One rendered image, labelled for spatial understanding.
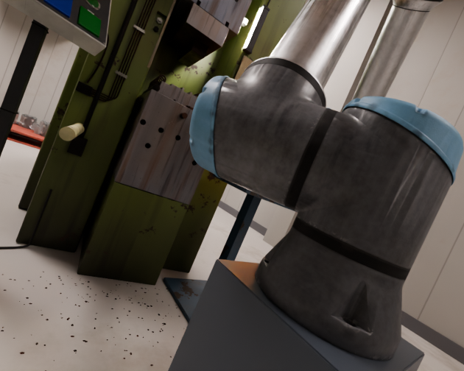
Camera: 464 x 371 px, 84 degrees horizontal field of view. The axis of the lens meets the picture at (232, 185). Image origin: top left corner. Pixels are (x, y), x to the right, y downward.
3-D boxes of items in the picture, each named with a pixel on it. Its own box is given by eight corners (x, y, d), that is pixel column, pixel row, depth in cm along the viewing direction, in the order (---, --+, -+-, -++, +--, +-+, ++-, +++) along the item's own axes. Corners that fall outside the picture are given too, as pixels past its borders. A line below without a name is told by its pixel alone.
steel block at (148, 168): (189, 205, 135) (222, 126, 133) (114, 181, 117) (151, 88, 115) (167, 181, 184) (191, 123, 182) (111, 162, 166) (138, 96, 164)
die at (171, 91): (194, 112, 131) (201, 97, 131) (157, 93, 122) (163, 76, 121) (174, 113, 168) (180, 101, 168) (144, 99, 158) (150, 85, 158)
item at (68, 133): (73, 144, 86) (79, 129, 85) (54, 138, 83) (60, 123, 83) (82, 135, 124) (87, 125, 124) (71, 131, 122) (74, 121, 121)
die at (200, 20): (222, 46, 129) (229, 29, 129) (185, 21, 120) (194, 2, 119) (196, 62, 166) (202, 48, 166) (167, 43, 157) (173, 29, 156)
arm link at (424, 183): (435, 284, 26) (515, 120, 25) (277, 211, 31) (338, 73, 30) (390, 255, 40) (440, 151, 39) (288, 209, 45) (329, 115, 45)
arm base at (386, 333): (411, 346, 35) (443, 280, 35) (359, 379, 22) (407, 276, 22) (300, 270, 49) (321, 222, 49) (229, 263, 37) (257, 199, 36)
